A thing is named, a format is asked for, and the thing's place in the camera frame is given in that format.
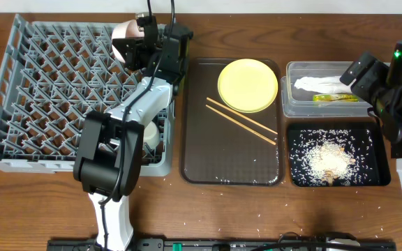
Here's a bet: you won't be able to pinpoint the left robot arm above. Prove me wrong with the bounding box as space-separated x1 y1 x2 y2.
73 14 193 250

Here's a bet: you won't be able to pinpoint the rice and food scraps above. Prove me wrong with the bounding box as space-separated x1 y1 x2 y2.
288 129 379 187

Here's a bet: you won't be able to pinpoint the wooden chopstick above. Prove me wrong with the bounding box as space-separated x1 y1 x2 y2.
205 105 276 146
206 97 278 135

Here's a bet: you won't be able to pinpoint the lower wooden chopstick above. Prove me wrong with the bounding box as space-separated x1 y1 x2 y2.
205 105 276 146

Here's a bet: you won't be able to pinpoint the dark brown serving tray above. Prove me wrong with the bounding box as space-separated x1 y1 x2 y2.
180 58 285 186

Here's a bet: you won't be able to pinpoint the green snack wrapper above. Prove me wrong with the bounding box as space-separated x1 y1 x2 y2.
313 93 359 102

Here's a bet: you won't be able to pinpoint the white cup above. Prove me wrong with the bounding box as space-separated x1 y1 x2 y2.
143 121 160 150

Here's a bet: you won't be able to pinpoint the pink white bowl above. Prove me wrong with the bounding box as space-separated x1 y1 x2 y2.
112 20 144 63

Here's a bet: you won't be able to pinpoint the white napkin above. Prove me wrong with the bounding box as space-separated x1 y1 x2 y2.
294 76 351 94

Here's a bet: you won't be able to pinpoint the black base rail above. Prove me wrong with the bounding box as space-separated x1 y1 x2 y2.
46 231 397 251

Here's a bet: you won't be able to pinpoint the yellow plate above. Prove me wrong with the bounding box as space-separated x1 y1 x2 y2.
217 59 278 113

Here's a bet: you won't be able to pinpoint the grey dishwasher rack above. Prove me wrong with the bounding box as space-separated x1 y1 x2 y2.
0 13 180 177

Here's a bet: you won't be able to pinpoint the upper wooden chopstick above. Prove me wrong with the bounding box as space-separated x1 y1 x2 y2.
206 97 278 135

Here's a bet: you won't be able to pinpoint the clear plastic bin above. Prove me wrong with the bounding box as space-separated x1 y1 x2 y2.
281 61 371 117

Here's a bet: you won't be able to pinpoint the black waste tray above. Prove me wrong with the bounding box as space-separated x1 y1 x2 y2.
287 122 391 186

